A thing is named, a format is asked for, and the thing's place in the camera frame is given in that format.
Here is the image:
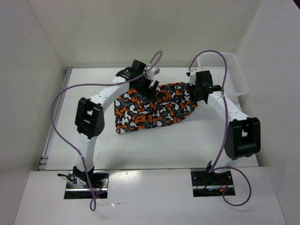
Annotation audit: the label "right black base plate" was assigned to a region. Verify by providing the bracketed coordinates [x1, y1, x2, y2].
[190, 169, 236, 197]

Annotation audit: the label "purple cable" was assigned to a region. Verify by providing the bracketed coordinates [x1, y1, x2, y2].
[51, 50, 163, 211]
[188, 50, 253, 207]

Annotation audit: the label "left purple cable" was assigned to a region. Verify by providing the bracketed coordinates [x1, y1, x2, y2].
[51, 50, 163, 211]

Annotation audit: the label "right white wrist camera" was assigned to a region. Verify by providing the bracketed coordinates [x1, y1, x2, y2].
[186, 68, 198, 77]

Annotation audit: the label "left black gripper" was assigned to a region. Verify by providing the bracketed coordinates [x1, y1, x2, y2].
[134, 74, 158, 100]

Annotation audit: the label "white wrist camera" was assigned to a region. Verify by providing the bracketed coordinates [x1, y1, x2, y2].
[186, 68, 198, 77]
[146, 65, 160, 78]

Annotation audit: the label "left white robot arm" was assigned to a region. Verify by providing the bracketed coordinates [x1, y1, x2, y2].
[73, 60, 160, 188]

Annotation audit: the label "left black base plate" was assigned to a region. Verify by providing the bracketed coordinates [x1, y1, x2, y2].
[64, 170, 109, 199]

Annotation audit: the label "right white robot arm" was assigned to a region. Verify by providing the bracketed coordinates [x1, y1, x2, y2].
[187, 69, 261, 184]

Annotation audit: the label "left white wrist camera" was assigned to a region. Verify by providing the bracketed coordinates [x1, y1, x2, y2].
[146, 65, 160, 78]

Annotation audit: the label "orange camouflage shorts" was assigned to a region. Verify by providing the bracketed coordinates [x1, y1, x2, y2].
[114, 82, 198, 135]

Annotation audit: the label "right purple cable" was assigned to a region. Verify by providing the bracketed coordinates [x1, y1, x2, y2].
[188, 50, 253, 207]

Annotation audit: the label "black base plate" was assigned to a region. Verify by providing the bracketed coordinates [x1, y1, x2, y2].
[190, 169, 236, 197]
[64, 170, 109, 199]

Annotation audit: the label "white perforated plastic basket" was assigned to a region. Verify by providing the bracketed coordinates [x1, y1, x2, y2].
[197, 52, 249, 97]

